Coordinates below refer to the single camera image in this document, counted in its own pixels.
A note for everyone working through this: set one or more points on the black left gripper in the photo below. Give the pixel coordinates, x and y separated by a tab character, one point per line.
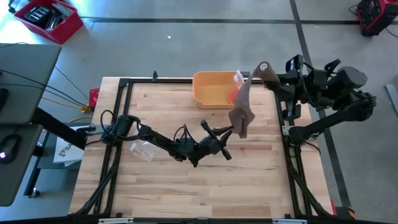
205	147

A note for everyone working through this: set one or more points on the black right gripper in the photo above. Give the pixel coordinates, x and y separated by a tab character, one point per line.
293	85

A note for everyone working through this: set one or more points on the brown elastic bandage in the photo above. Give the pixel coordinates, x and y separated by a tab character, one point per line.
242	115

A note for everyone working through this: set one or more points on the orange elastic bandage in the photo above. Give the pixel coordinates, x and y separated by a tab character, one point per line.
232	95

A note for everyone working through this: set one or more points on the clear plastic zip bag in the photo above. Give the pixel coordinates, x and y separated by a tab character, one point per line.
238	79
143	151

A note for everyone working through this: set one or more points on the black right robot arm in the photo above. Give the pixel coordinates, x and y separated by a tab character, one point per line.
326	123

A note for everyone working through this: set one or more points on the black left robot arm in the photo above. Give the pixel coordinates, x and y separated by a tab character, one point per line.
155	140

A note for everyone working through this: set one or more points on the yellow plastic bin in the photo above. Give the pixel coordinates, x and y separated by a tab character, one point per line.
211	93

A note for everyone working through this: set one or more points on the grey metal bar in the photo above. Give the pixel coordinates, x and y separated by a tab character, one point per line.
392	96

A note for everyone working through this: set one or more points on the red and black tool case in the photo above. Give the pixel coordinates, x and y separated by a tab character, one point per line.
377	15

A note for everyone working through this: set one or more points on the red tag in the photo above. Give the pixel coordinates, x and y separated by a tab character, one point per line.
94	95

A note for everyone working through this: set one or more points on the orange and black caster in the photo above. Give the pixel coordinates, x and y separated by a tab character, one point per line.
350	213

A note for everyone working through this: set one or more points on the white sheet with logo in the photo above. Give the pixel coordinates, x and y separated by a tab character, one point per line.
66	152

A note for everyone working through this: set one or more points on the black desk support beam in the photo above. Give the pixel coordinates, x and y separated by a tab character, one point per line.
56	126

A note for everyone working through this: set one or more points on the red plastic crate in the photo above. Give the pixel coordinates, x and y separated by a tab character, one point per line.
66	28

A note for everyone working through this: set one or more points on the black and silver device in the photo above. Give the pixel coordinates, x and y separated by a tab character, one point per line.
53	22

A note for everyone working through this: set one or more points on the grey desk top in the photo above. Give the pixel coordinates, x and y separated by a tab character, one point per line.
28	62
18	180

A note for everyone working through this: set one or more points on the black computer mouse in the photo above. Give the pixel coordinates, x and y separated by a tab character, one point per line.
11	146

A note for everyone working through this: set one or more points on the black device with white stripes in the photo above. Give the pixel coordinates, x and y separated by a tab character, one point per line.
36	13

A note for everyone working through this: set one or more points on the black keyboard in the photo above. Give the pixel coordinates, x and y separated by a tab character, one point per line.
3	99

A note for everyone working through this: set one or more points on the silver corner bracket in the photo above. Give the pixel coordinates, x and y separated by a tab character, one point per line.
286	129

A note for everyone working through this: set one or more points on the white table bracket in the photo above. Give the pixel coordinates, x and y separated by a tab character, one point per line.
115	221
289	221

